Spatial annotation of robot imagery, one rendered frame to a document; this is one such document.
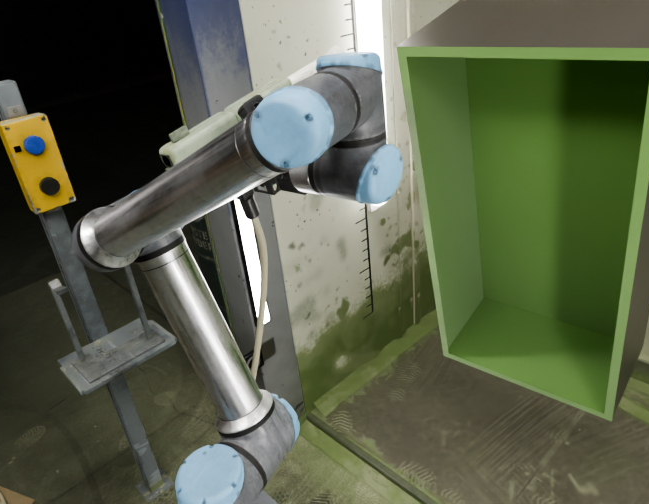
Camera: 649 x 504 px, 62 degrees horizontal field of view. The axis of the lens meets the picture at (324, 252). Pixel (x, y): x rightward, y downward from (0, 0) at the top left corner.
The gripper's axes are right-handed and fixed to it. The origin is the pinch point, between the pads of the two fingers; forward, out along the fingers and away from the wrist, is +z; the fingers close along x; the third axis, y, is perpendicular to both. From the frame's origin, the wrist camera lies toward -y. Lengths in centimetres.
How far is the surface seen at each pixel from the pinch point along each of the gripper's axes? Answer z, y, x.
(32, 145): 74, 4, -7
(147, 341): 66, 73, -13
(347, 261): 53, 104, 72
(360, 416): 38, 163, 38
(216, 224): 67, 57, 30
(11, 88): 81, -9, -1
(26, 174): 76, 11, -12
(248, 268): 55, 71, 27
